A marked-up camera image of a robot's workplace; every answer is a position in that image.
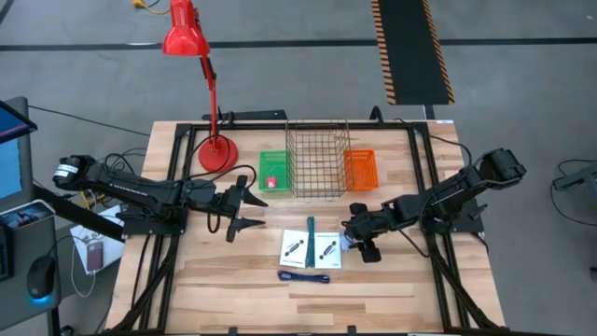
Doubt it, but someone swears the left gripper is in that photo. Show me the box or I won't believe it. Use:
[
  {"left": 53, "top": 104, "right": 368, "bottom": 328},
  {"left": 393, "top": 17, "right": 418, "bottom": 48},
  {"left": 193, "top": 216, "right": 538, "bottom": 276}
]
[{"left": 212, "top": 175, "right": 270, "bottom": 244}]

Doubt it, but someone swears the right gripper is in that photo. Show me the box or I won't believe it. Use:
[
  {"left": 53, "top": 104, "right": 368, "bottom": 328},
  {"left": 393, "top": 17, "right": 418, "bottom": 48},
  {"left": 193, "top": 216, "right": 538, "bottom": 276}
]
[{"left": 344, "top": 202, "right": 398, "bottom": 264}]

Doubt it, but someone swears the blue purple pen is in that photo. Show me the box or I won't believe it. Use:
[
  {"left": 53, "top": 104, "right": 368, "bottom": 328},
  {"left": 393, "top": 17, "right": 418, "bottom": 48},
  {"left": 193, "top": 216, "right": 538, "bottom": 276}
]
[{"left": 276, "top": 270, "right": 331, "bottom": 285}]

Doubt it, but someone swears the gold wire basket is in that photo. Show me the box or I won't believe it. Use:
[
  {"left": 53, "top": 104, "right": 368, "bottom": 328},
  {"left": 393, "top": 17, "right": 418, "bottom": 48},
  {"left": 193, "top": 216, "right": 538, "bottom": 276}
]
[{"left": 285, "top": 119, "right": 354, "bottom": 199}]

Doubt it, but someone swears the green plastic basket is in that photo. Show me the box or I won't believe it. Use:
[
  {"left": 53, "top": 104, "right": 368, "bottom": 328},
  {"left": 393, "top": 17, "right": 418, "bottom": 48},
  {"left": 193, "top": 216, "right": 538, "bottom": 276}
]
[{"left": 257, "top": 149, "right": 293, "bottom": 193}]

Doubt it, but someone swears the orange plastic basket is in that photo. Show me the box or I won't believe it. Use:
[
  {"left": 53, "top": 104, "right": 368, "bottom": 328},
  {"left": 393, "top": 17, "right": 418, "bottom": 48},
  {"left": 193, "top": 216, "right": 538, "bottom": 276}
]
[{"left": 343, "top": 148, "right": 380, "bottom": 192}]

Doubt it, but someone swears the white paper sheet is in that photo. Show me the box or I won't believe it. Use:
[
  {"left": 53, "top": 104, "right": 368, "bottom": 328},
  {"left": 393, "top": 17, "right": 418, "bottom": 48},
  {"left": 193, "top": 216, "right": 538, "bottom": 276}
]
[{"left": 69, "top": 204, "right": 126, "bottom": 276}]

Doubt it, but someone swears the maroon phone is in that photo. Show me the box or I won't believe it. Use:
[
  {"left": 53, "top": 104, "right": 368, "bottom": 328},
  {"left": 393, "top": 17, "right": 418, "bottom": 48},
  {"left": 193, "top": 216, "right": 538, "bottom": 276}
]
[{"left": 86, "top": 240, "right": 104, "bottom": 273}]

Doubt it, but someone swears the black diagonal support beam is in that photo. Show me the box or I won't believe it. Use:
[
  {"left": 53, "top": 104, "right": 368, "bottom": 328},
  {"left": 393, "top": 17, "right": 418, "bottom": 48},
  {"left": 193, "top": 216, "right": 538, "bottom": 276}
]
[{"left": 32, "top": 184, "right": 126, "bottom": 244}]

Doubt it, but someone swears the red desk lamp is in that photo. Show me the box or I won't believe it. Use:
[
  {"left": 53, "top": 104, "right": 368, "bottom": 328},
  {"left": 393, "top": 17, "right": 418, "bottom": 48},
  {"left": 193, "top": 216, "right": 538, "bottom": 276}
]
[{"left": 161, "top": 0, "right": 240, "bottom": 174}]

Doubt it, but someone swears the black yellow striped floor mat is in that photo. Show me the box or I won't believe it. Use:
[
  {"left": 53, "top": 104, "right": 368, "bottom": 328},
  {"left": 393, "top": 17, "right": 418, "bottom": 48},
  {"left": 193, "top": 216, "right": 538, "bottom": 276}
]
[{"left": 371, "top": 0, "right": 456, "bottom": 106}]

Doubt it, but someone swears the black computer mouse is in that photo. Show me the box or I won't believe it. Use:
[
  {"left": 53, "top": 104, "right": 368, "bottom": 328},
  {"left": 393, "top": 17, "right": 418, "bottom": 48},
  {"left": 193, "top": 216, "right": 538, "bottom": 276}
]
[{"left": 26, "top": 254, "right": 58, "bottom": 301}]

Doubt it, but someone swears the dark floor stand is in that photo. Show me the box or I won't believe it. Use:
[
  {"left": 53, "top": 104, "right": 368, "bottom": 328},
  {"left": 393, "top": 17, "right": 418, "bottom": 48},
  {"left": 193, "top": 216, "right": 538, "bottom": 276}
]
[{"left": 551, "top": 161, "right": 597, "bottom": 192}]

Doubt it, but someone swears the monitor with blue screen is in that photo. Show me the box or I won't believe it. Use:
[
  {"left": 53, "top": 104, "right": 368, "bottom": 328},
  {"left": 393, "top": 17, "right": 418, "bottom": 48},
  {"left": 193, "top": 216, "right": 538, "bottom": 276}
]
[{"left": 0, "top": 96, "right": 38, "bottom": 211}]

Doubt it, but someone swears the black keyboard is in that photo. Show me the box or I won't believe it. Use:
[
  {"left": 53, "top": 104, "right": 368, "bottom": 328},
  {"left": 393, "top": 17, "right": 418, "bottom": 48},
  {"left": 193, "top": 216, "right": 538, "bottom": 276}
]
[{"left": 0, "top": 223, "right": 14, "bottom": 284}]

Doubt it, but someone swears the grey side desk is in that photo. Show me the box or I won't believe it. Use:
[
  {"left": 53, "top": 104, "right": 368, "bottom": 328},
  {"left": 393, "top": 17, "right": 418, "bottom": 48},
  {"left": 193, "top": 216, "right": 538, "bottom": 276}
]
[{"left": 0, "top": 200, "right": 64, "bottom": 328}]

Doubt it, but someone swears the black aluminium table frame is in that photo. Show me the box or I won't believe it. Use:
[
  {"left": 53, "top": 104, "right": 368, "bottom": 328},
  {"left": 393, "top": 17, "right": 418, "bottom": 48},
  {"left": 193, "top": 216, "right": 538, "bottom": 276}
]
[{"left": 111, "top": 120, "right": 507, "bottom": 336}]

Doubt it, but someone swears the black flat bracket bar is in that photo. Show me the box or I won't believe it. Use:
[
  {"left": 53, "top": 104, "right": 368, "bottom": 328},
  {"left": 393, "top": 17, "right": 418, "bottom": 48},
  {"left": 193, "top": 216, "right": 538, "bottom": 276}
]
[{"left": 201, "top": 109, "right": 288, "bottom": 121}]

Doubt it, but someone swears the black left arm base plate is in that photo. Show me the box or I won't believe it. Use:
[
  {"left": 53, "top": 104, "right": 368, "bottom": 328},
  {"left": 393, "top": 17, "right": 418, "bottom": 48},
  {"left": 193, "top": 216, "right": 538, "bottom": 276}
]
[{"left": 121, "top": 200, "right": 187, "bottom": 237}]

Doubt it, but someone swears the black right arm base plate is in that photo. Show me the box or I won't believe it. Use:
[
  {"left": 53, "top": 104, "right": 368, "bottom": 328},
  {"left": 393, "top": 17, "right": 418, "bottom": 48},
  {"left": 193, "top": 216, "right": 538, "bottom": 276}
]
[{"left": 419, "top": 198, "right": 485, "bottom": 234}]

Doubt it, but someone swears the yellow extension cable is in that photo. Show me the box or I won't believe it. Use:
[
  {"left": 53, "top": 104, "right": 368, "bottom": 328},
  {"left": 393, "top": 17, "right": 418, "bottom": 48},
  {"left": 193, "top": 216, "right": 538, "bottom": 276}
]
[{"left": 132, "top": 0, "right": 172, "bottom": 15}]

